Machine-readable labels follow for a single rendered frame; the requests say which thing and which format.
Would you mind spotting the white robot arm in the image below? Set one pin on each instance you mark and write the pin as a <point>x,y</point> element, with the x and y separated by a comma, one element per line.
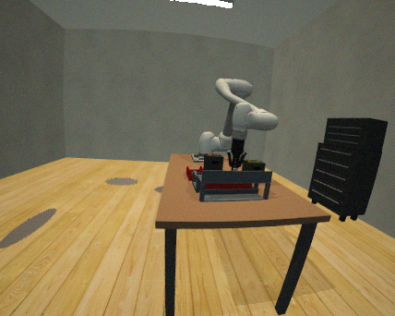
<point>245,116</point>

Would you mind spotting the grey metal shelf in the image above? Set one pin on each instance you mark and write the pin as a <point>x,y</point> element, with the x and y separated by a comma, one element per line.
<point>231,177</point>

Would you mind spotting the dark green case with orange latches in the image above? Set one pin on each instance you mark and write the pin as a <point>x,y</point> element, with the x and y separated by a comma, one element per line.
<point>253,165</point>

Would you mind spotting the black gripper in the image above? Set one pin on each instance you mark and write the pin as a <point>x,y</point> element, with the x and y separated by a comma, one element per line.
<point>236,152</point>

